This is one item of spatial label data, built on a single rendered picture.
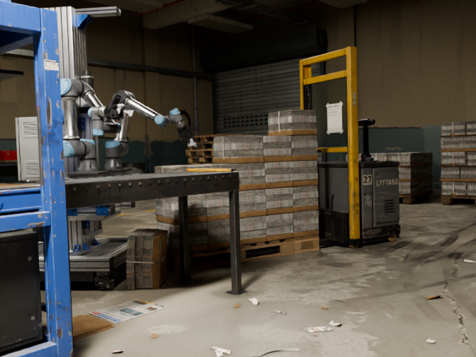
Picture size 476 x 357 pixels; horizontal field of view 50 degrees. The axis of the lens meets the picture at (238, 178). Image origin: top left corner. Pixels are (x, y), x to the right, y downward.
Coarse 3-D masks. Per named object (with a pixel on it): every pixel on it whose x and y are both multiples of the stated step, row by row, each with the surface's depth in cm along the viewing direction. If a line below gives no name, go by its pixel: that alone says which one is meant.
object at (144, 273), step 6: (162, 264) 363; (126, 270) 352; (132, 270) 352; (138, 270) 352; (144, 270) 352; (150, 270) 352; (162, 270) 362; (132, 276) 352; (138, 276) 352; (144, 276) 352; (150, 276) 352; (162, 276) 362; (132, 282) 353; (138, 282) 353; (144, 282) 353; (150, 282) 353; (162, 282) 363; (132, 288) 353
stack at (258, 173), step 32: (224, 192) 422; (256, 192) 437; (288, 192) 454; (160, 224) 424; (192, 224) 407; (224, 224) 421; (256, 224) 438; (288, 224) 455; (192, 256) 407; (224, 256) 438; (256, 256) 440
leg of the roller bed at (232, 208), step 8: (232, 192) 332; (232, 200) 333; (232, 208) 333; (232, 216) 334; (232, 224) 334; (232, 232) 335; (232, 240) 335; (232, 248) 335; (240, 248) 337; (232, 256) 336; (240, 256) 337; (232, 264) 336; (240, 264) 337; (232, 272) 337; (240, 272) 337; (232, 280) 337; (240, 280) 337; (232, 288) 338; (240, 288) 338
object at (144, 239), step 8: (136, 232) 360; (144, 232) 361; (152, 232) 363; (128, 240) 351; (136, 240) 351; (144, 240) 351; (152, 240) 351; (160, 240) 352; (128, 248) 351; (136, 248) 351; (144, 248) 352; (152, 248) 351; (160, 248) 352; (128, 256) 352; (136, 256) 352; (144, 256) 352; (160, 256) 355
